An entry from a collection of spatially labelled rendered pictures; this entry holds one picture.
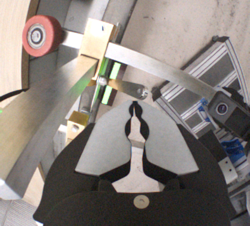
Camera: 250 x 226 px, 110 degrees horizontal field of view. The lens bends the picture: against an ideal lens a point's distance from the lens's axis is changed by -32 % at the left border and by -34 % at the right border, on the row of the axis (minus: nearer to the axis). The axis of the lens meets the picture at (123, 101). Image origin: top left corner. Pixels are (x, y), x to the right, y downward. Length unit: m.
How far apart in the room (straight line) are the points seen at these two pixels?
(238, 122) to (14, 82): 0.47
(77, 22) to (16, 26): 0.28
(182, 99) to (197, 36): 0.59
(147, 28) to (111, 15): 0.73
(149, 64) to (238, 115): 0.20
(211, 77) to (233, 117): 0.93
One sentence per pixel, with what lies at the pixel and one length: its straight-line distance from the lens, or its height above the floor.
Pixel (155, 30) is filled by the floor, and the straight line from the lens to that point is 1.13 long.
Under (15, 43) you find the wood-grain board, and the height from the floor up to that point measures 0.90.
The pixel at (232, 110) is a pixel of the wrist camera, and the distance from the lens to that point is 0.25.
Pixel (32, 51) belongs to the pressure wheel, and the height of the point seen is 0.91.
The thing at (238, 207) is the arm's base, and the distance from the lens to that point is 0.64.
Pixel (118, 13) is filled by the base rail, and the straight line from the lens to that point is 0.42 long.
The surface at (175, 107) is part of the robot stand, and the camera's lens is 1.15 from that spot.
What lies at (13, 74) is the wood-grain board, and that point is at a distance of 0.34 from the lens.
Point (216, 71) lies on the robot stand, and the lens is 1.18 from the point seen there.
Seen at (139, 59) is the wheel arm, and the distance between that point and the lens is 0.26.
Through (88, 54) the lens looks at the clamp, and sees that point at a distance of 0.26.
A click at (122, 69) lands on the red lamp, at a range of 0.43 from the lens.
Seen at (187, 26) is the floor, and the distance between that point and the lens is 1.23.
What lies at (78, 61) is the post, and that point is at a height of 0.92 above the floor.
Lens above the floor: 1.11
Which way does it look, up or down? 60 degrees down
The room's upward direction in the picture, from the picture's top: 175 degrees counter-clockwise
